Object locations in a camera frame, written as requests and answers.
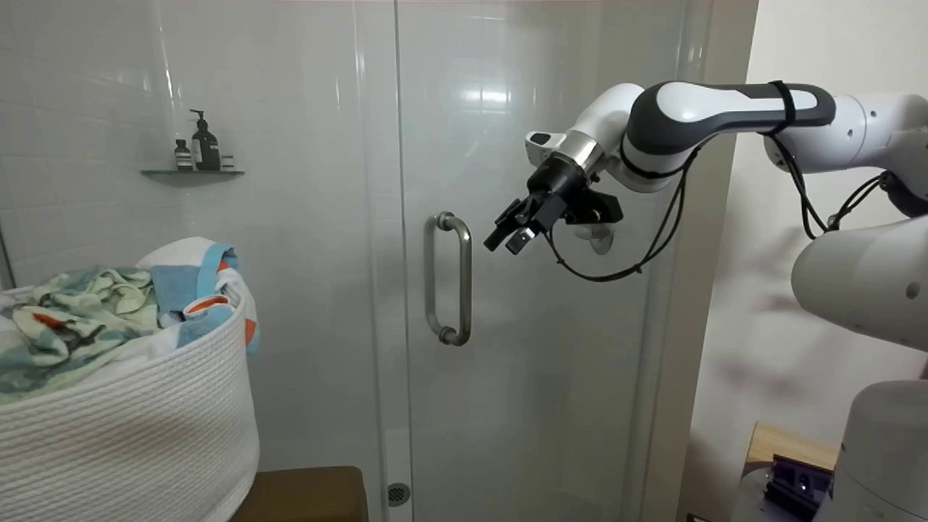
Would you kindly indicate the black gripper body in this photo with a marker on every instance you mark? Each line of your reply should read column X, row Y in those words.
column 562, row 192

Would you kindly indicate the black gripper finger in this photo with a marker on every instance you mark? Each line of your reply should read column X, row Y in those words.
column 499, row 227
column 527, row 238

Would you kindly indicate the glass shower door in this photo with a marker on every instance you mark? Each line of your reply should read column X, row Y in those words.
column 541, row 386

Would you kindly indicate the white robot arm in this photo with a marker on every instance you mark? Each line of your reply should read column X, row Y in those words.
column 871, row 280

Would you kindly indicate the fixed glass shower panel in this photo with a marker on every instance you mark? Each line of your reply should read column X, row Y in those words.
column 309, row 292

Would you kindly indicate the glass shower shelf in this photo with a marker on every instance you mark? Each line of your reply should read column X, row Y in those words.
column 192, row 175

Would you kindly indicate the small metal glass fitting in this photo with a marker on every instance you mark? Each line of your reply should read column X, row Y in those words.
column 398, row 494

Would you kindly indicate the dark pump bottle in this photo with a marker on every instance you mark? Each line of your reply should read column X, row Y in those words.
column 205, row 147

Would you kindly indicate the small dark bottle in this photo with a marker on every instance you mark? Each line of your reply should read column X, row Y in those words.
column 183, row 157

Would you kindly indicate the light wooden table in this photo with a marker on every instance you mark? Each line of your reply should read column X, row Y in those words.
column 787, row 446

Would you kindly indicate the white mounting plate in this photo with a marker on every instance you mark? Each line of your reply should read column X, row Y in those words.
column 749, row 496

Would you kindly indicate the black table clamp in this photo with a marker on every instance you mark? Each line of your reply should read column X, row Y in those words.
column 798, row 482

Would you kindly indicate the green patterned cloth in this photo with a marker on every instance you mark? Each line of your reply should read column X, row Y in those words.
column 76, row 320

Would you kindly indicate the white woven laundry basket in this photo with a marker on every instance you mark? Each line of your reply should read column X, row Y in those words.
column 127, row 446

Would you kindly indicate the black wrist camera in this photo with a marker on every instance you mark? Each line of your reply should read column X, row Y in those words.
column 605, row 206

